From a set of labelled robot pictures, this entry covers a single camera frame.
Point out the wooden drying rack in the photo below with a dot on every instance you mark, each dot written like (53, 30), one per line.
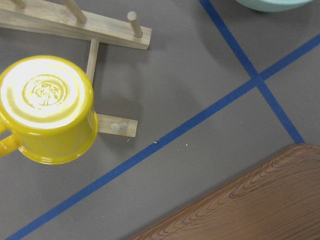
(68, 20)

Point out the wooden cutting board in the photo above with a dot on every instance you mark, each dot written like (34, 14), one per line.
(277, 200)

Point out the yellow mug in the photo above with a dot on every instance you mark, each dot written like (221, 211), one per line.
(47, 105)

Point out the green bowl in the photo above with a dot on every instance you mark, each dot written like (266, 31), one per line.
(272, 6)

